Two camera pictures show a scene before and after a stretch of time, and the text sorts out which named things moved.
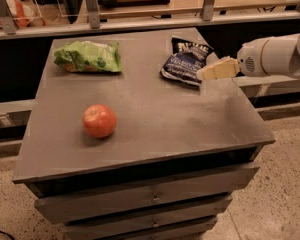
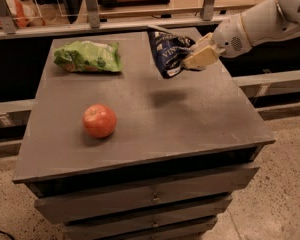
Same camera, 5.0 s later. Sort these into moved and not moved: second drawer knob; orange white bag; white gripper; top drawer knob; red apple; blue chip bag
Moved: white gripper; blue chip bag
Not moved: red apple; second drawer knob; orange white bag; top drawer knob
